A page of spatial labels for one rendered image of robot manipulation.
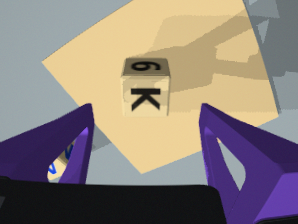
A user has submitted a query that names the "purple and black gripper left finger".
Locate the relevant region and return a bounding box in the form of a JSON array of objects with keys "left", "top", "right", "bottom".
[{"left": 0, "top": 103, "right": 95, "bottom": 184}]

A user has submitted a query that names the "tan mat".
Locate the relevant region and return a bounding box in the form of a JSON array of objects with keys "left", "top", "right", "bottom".
[{"left": 42, "top": 0, "right": 278, "bottom": 174}]

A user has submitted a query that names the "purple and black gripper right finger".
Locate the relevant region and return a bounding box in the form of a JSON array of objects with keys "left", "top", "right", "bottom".
[{"left": 199, "top": 103, "right": 298, "bottom": 224}]

